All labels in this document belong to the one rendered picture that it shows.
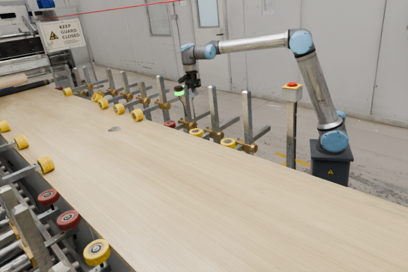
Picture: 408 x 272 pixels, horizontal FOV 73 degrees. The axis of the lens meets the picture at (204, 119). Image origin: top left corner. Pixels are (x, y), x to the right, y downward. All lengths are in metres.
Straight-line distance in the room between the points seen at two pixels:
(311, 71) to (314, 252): 1.00
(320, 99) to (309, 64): 0.22
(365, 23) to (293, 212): 3.08
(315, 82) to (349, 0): 2.35
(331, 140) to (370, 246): 0.87
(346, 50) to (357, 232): 3.14
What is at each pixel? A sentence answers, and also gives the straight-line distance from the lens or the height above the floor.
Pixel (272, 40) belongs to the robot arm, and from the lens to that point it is 1.78.
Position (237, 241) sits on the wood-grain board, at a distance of 0.97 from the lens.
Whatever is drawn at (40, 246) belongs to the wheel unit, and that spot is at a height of 1.02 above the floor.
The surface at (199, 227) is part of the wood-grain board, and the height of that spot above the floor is 0.90.
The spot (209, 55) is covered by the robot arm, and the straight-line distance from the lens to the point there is 1.74.
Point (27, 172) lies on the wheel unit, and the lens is 1.61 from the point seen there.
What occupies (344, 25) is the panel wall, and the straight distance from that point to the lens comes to 3.95.
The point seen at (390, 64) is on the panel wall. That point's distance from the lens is 3.86.
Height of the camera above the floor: 1.61
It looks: 23 degrees down
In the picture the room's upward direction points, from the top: 7 degrees counter-clockwise
